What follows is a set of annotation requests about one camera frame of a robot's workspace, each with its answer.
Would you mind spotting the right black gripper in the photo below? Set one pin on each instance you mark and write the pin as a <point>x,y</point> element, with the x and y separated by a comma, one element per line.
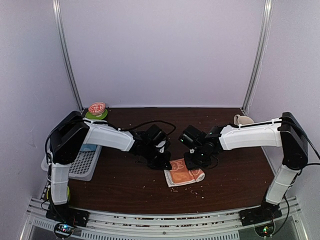
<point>189,163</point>

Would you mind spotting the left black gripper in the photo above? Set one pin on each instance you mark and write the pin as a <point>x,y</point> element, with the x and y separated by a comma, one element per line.
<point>164,162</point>

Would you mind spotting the beige bunny print towel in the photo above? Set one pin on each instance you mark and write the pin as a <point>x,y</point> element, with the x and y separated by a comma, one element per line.
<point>179,175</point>

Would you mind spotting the blue polka dot towel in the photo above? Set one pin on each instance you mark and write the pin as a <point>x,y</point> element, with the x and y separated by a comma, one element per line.
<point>88,148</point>

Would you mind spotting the white plastic basket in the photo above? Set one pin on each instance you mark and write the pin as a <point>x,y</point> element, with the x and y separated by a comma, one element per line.
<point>82,168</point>

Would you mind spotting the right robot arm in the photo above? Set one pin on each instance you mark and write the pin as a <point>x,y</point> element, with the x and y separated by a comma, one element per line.
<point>284,132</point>

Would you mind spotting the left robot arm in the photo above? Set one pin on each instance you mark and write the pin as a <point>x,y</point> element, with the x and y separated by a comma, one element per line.
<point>66,140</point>

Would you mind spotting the beige patterned mug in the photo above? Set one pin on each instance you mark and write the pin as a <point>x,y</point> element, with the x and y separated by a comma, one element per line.
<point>242,120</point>

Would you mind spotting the red patterned small bowl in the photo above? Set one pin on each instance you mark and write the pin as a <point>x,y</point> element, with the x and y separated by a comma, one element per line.
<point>97,108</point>

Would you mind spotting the green saucer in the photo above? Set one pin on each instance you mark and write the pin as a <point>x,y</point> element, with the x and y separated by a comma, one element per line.
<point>91,116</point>

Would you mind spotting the lime green bowl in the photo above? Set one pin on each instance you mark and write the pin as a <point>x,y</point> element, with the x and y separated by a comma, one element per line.
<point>68,194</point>

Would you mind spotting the right aluminium frame post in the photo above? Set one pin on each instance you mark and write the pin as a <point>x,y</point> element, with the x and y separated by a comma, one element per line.
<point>260,50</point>

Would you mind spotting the aluminium frame post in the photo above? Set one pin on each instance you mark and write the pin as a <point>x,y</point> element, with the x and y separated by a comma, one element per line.
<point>260,50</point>
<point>65,53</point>

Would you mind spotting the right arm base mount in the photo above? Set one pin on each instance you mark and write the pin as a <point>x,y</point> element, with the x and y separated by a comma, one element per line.
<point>257,215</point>

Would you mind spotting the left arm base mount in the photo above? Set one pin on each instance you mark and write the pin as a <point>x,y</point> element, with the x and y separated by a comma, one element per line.
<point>73,217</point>

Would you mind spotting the front aluminium rail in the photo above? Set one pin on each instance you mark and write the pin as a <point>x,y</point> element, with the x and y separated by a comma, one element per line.
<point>206,226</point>

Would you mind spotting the left aluminium frame post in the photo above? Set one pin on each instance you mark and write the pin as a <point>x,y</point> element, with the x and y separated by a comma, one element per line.
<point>65,53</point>

